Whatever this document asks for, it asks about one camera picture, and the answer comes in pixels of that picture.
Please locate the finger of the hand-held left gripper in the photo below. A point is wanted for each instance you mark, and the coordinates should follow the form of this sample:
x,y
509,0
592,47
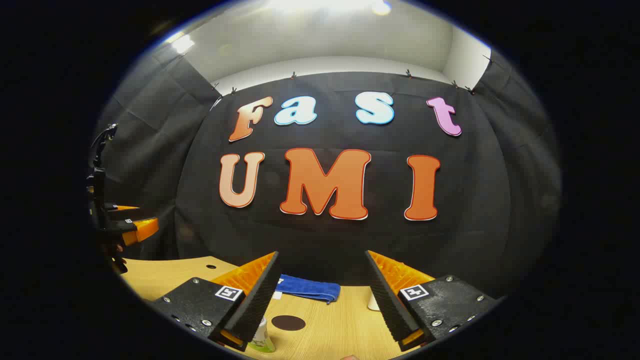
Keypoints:
x,y
122,207
142,229

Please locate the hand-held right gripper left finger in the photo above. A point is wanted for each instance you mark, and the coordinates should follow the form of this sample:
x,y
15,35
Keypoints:
x,y
255,305

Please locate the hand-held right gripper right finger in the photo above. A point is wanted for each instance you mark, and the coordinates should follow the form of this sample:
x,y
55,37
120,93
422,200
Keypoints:
x,y
390,305

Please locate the brown round coaster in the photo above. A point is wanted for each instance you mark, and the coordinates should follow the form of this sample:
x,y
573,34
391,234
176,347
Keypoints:
x,y
288,323

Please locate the clear water bottle green label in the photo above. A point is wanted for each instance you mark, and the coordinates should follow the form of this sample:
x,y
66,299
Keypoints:
x,y
262,342

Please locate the white toaster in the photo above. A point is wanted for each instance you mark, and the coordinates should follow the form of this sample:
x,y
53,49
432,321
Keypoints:
x,y
373,301

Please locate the blue towel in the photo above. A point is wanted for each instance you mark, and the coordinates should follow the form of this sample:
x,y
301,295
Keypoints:
x,y
305,287

